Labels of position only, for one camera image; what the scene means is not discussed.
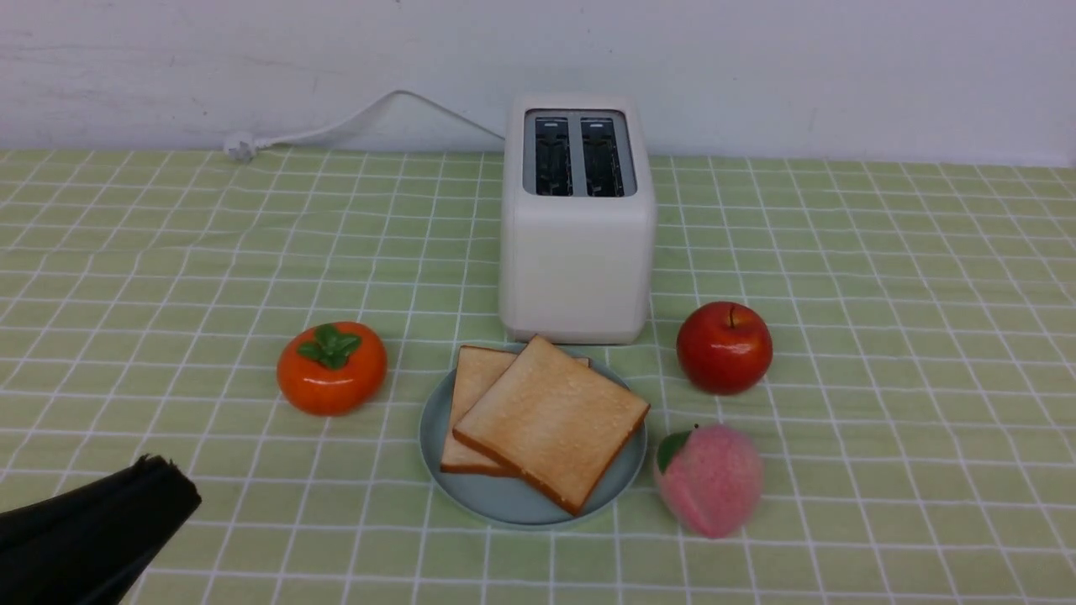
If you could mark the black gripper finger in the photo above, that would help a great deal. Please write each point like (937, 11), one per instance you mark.
(90, 545)

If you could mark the toast slice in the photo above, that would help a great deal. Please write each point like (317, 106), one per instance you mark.
(603, 422)
(471, 395)

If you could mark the orange persimmon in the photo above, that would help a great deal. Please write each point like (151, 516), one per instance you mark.
(332, 369)

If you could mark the light blue plate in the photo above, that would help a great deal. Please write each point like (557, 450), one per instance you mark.
(497, 497)

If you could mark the white toaster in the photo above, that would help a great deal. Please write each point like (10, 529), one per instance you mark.
(578, 220)

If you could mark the pink peach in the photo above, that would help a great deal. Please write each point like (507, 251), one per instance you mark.
(710, 478)

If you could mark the red apple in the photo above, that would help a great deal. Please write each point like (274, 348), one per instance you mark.
(724, 348)

